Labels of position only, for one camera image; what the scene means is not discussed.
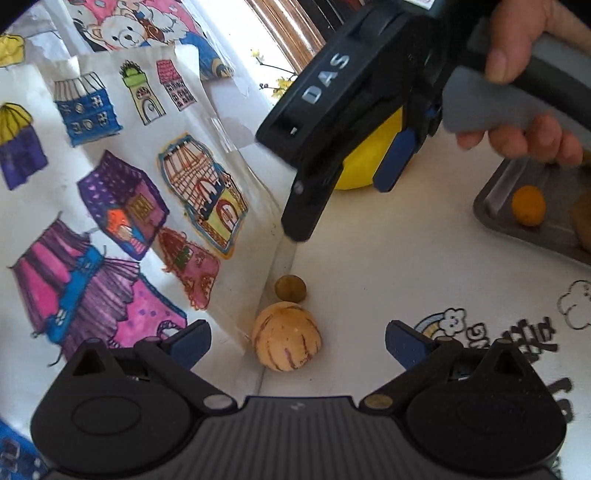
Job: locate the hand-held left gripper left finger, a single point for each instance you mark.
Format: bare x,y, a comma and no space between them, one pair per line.
191,344

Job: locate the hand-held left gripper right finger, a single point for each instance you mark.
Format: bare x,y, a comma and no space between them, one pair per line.
408,344

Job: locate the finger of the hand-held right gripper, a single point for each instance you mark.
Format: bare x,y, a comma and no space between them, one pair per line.
307,198
392,161

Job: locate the yellow plastic bowl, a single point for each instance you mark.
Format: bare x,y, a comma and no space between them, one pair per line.
362,164

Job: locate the striped pepino melon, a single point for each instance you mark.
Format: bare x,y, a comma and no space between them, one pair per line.
286,334

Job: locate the metal tray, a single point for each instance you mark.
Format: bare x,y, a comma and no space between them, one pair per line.
503,217

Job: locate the orange mandarin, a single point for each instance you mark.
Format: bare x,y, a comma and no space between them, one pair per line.
528,205

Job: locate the person's right hand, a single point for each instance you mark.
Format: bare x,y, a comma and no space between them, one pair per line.
521,37

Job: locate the white printed table cover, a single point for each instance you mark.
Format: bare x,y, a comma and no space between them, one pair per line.
392,258

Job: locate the small brown longan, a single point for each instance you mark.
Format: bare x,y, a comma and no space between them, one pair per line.
290,288

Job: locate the coloured houses drawing paper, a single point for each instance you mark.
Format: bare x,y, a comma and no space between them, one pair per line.
138,152

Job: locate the blue printed cloth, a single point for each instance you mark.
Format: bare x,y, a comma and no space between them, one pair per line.
16,454

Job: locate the cartoon teddy bear poster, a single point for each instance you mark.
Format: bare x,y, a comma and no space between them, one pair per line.
134,27

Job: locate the wooden door frame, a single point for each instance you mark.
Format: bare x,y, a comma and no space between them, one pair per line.
286,27

